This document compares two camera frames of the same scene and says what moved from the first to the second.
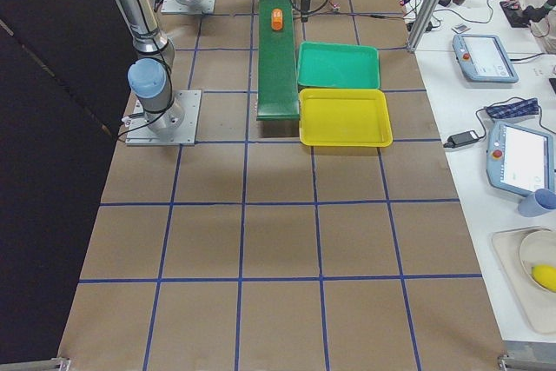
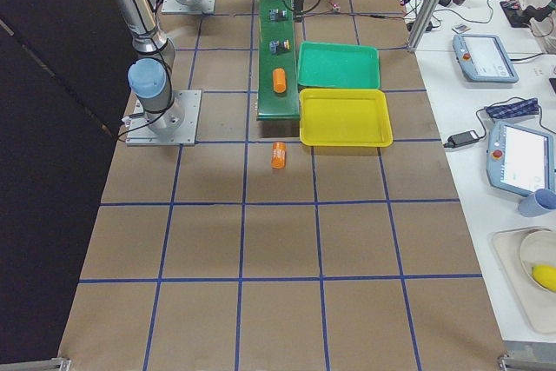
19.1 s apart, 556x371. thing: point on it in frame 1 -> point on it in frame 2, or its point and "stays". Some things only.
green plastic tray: x=326 y=64 stays
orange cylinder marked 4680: x=277 y=19 -> x=278 y=155
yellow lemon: x=545 y=275 stays
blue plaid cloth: x=524 y=108 stays
